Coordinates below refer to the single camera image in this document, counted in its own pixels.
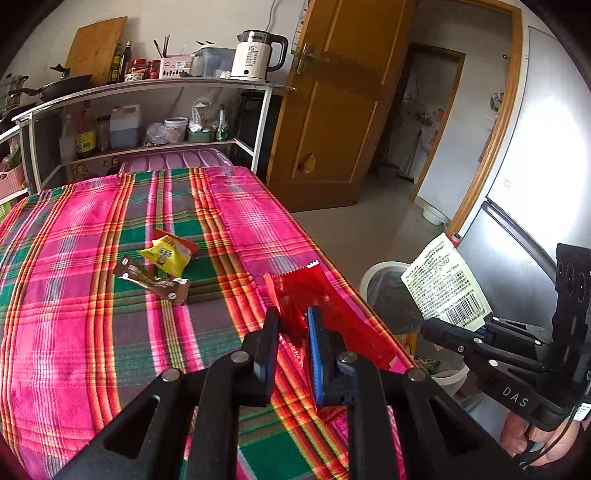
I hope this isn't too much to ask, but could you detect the white green noodle packet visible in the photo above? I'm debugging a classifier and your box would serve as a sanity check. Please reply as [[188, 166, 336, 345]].
[[401, 233, 492, 332]]

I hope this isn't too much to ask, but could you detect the red foil wrapper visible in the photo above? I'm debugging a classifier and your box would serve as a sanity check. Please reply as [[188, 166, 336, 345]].
[[262, 259, 400, 411]]

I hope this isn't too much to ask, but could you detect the white trash bin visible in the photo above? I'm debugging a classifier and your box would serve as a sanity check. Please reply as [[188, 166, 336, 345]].
[[360, 261, 469, 396]]

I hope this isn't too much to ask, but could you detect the person's right hand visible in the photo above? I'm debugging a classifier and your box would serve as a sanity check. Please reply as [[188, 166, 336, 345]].
[[500, 412, 589, 467]]

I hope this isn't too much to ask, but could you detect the red thermos bottle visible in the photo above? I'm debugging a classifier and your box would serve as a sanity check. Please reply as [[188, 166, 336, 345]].
[[451, 234, 462, 248]]

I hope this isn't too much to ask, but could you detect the brown chocolate bar wrapper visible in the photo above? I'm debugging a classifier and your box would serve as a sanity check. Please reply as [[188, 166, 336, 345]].
[[113, 255, 189, 305]]

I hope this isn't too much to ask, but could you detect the small yellow snack packet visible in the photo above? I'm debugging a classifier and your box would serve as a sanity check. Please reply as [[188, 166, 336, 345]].
[[138, 229, 199, 278]]

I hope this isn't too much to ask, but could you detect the silver refrigerator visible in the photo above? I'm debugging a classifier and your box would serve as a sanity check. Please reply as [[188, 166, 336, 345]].
[[459, 28, 590, 328]]

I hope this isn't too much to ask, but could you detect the pink plaid tablecloth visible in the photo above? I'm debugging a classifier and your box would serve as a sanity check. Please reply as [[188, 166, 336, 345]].
[[1, 167, 412, 479]]

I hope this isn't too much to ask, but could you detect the pink plastic tray lid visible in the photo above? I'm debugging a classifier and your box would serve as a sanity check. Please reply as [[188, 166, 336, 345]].
[[120, 148, 232, 173]]

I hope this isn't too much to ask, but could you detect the white metal shelf rack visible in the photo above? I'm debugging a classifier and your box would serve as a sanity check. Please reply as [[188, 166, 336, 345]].
[[1, 76, 291, 202]]

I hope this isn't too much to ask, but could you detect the white oil jug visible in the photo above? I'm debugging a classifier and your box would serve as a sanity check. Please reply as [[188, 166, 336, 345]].
[[109, 104, 141, 150]]

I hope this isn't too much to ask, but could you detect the dark sauce bottle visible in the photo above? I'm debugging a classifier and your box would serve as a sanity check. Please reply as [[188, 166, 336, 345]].
[[76, 101, 97, 158]]

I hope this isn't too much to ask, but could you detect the pink plastic basket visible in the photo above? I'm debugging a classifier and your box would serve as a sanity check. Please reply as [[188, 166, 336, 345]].
[[0, 164, 25, 199]]

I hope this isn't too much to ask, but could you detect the brown wooden door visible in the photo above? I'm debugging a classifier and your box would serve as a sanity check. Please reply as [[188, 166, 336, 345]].
[[266, 0, 417, 212]]

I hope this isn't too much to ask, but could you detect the white electric kettle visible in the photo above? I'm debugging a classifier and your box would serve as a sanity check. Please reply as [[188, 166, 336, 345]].
[[230, 30, 290, 81]]

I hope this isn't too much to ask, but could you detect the clear plastic storage box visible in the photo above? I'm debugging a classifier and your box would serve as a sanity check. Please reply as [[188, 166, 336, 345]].
[[190, 45, 235, 79]]

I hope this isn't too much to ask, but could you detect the pink utensil holder box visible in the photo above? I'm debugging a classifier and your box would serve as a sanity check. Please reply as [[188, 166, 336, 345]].
[[159, 55, 193, 79]]

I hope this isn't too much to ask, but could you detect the black frying pan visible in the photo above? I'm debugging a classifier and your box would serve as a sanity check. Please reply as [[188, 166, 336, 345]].
[[8, 64, 92, 102]]

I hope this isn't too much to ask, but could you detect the bamboo cutting board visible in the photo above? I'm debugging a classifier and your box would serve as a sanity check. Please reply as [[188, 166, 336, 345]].
[[65, 16, 127, 86]]

